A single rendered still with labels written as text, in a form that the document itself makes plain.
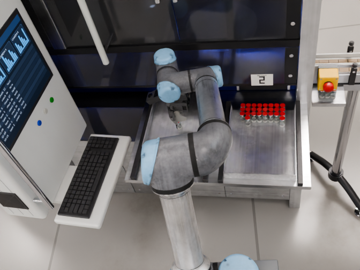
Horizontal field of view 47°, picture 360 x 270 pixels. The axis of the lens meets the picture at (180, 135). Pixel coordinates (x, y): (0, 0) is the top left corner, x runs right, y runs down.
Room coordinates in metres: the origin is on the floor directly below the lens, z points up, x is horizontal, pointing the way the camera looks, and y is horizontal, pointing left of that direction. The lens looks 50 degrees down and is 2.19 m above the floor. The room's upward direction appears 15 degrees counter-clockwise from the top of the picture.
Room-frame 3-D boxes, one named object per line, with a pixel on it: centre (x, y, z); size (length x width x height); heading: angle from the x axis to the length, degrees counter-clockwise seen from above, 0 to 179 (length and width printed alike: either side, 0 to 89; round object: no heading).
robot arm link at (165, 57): (1.13, -0.02, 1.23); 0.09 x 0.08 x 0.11; 173
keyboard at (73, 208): (1.08, 0.41, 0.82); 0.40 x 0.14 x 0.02; 156
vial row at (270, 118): (1.06, -0.34, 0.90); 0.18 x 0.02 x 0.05; 69
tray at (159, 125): (1.19, -0.02, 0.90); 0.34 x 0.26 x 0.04; 160
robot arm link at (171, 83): (1.03, -0.02, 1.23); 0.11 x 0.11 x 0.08; 83
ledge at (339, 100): (1.13, -0.64, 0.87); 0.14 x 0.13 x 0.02; 160
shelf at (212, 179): (1.06, -0.16, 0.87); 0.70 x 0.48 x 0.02; 70
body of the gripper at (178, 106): (1.13, -0.03, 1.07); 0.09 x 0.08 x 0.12; 70
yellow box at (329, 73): (1.09, -0.61, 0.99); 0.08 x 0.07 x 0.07; 160
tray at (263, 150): (0.96, -0.30, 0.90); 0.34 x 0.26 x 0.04; 159
